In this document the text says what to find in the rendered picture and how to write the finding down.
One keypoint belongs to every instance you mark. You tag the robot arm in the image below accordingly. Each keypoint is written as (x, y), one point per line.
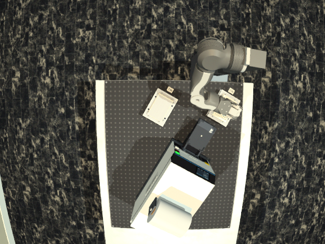
(212, 54)

